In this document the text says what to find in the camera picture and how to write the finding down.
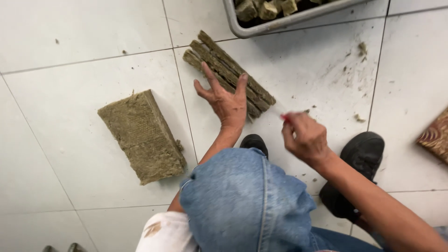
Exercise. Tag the long rockwool strip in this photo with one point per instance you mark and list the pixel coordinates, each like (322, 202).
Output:
(217, 61)
(227, 61)
(194, 60)

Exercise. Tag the person's blue jeans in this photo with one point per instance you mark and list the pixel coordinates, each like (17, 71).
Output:
(241, 203)

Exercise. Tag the person's black left shoe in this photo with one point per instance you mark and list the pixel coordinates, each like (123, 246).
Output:
(254, 142)

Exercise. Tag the small rockwool crumb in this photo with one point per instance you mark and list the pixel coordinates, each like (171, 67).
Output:
(362, 49)
(359, 118)

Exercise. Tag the person's right hand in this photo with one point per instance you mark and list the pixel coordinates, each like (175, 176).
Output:
(308, 138)

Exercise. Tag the grey metal tray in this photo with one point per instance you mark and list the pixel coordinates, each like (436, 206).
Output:
(241, 31)

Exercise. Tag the thick rockwool slab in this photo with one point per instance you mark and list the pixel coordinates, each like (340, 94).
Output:
(143, 136)

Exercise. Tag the person's white shirt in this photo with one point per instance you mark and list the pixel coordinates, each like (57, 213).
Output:
(166, 232)

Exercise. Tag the person's black right shoe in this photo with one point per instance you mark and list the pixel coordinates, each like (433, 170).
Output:
(362, 152)

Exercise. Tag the person's right fingers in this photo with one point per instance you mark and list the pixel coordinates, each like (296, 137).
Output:
(289, 127)

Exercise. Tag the person's left hand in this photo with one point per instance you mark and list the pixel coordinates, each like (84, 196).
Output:
(229, 106)

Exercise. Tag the heap of rockwool cubes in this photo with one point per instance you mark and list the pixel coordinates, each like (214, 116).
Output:
(267, 9)

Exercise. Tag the person's black shoe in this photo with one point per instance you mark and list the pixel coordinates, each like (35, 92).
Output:
(254, 142)
(362, 152)

